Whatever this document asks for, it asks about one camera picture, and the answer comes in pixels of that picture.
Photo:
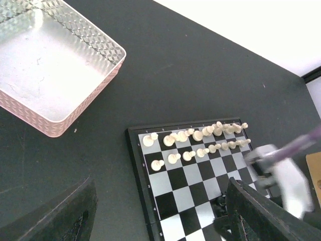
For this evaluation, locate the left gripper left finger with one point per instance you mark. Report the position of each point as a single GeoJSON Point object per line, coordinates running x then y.
{"type": "Point", "coordinates": [68, 216]}

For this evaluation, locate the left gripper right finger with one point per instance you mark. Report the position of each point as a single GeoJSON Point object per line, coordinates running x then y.
{"type": "Point", "coordinates": [252, 216]}

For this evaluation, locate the white pawn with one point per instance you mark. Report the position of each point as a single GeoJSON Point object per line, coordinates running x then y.
{"type": "Point", "coordinates": [187, 156]}
{"type": "Point", "coordinates": [245, 142]}
{"type": "Point", "coordinates": [213, 148]}
{"type": "Point", "coordinates": [233, 145]}
{"type": "Point", "coordinates": [156, 165]}
{"type": "Point", "coordinates": [173, 158]}
{"type": "Point", "coordinates": [202, 152]}
{"type": "Point", "coordinates": [225, 145]}

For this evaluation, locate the gold rectangular tin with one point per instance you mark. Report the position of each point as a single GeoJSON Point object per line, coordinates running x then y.
{"type": "Point", "coordinates": [314, 166]}

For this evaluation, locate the black white chessboard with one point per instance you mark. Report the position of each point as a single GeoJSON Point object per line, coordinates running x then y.
{"type": "Point", "coordinates": [178, 200]}

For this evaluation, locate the white rook right corner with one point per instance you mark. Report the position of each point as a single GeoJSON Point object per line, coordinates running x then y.
{"type": "Point", "coordinates": [238, 128]}

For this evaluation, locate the white rook corner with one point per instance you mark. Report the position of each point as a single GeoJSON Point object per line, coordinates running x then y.
{"type": "Point", "coordinates": [238, 128]}
{"type": "Point", "coordinates": [149, 140]}

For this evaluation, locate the white bishop right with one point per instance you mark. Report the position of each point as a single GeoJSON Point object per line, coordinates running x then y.
{"type": "Point", "coordinates": [217, 128]}

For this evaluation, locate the white bishop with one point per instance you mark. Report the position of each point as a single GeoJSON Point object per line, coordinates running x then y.
{"type": "Point", "coordinates": [217, 128]}
{"type": "Point", "coordinates": [184, 135]}

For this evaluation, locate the white king piece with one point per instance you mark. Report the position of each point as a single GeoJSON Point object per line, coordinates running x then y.
{"type": "Point", "coordinates": [208, 130]}

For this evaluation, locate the white queen piece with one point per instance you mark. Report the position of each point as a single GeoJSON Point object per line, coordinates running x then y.
{"type": "Point", "coordinates": [198, 135]}

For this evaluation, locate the white pawn leftmost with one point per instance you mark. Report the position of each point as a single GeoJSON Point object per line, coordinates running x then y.
{"type": "Point", "coordinates": [156, 165]}

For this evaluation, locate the white bishop left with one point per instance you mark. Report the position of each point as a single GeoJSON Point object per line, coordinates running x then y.
{"type": "Point", "coordinates": [184, 135]}

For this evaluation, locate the white rook left corner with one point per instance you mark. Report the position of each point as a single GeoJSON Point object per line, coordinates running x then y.
{"type": "Point", "coordinates": [149, 140]}

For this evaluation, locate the white knight left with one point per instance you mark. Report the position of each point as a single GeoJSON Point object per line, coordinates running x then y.
{"type": "Point", "coordinates": [170, 139]}

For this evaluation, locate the pink square tin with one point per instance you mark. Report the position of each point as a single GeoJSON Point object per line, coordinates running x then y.
{"type": "Point", "coordinates": [54, 63]}

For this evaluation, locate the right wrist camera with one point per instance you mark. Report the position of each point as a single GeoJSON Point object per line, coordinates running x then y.
{"type": "Point", "coordinates": [293, 184]}

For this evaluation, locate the black frame post right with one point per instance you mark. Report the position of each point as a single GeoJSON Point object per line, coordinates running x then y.
{"type": "Point", "coordinates": [312, 75]}

